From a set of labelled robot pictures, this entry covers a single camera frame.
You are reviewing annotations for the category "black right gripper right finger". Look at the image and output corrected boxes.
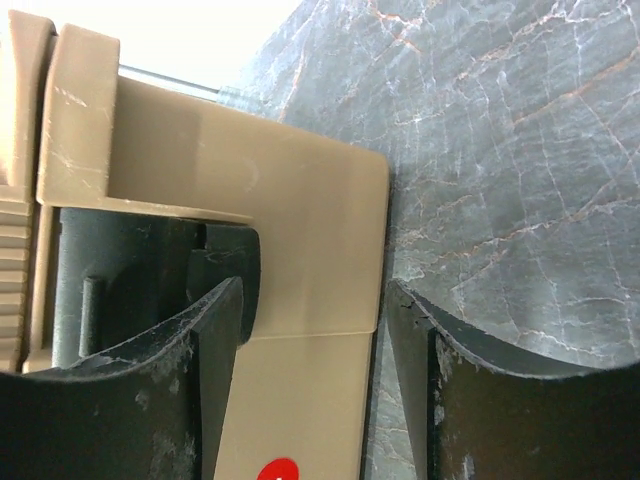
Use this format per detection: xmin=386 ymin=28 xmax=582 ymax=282
xmin=385 ymin=280 xmax=639 ymax=479

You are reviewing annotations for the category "aluminium corner frame profile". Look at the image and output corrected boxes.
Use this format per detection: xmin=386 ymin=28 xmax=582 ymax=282
xmin=119 ymin=65 xmax=262 ymax=111

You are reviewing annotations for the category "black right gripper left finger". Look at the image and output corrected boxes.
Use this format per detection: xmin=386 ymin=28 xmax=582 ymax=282
xmin=1 ymin=277 xmax=243 ymax=479

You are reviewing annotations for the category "tan plastic tool box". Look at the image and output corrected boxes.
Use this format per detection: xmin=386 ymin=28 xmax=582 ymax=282
xmin=1 ymin=10 xmax=389 ymax=479

